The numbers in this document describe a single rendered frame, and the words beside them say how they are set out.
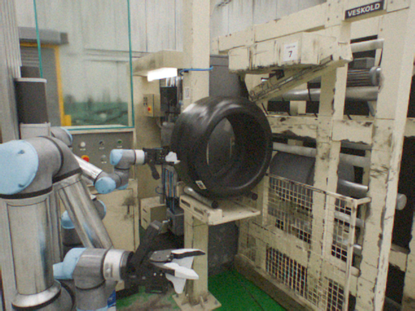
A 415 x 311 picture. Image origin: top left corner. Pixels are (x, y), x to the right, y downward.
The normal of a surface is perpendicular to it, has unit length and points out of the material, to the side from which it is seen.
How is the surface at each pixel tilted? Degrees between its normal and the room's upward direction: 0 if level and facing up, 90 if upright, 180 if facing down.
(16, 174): 82
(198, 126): 67
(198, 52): 90
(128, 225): 90
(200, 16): 90
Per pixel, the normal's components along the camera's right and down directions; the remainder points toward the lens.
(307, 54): 0.50, 0.16
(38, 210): 0.88, 0.09
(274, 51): -0.86, 0.09
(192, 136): -0.26, -0.07
